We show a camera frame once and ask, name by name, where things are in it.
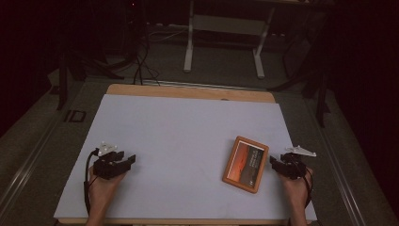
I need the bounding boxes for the black floor cables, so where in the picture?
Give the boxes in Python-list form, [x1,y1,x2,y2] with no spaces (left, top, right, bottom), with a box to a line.
[131,29,162,87]

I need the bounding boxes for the wooden picture frame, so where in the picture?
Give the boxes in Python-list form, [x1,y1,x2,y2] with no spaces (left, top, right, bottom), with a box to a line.
[222,135,270,194]

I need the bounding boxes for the black metal stand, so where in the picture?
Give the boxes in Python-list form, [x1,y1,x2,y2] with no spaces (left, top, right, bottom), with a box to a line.
[56,46,126,111]
[266,8,331,129]

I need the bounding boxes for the person's right hand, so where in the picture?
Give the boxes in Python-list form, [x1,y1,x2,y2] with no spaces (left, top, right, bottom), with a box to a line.
[278,167,314,209]

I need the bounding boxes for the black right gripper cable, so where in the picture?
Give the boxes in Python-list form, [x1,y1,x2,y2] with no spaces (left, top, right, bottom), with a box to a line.
[300,156,314,209]

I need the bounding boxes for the metal floor strip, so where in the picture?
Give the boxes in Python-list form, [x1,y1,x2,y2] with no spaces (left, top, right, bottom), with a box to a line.
[141,79,262,92]

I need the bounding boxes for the white floor cable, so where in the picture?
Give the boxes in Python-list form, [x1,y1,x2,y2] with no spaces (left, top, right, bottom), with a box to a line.
[148,28,190,43]

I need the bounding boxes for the person's left hand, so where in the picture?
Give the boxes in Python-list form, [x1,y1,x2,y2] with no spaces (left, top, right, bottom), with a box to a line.
[88,165,127,208]

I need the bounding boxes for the metal floor rail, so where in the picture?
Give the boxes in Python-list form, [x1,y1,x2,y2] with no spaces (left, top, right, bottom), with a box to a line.
[309,93,368,226]
[0,117,65,218]

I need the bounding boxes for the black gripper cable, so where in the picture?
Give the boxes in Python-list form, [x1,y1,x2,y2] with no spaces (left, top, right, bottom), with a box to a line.
[83,148,100,217]
[300,156,314,209]

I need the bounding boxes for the black floor bracket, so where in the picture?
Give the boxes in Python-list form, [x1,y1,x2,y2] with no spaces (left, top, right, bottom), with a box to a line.
[63,109,88,123]

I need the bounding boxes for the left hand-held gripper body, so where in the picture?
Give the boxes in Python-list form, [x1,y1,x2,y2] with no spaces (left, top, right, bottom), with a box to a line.
[92,141,124,181]

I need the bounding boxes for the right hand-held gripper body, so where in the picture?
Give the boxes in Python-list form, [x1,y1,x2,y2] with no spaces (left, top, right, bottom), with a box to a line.
[279,144,317,181]

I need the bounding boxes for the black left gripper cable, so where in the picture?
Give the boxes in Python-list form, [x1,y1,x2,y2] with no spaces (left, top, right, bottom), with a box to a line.
[83,148,100,217]

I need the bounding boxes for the white table mat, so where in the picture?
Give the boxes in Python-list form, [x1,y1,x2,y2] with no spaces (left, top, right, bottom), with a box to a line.
[53,93,318,221]

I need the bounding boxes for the white metal desk frame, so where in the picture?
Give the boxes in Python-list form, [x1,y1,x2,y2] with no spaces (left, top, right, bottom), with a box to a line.
[183,0,277,80]

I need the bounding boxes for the wooden table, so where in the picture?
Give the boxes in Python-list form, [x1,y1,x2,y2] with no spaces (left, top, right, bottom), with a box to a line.
[57,83,315,226]

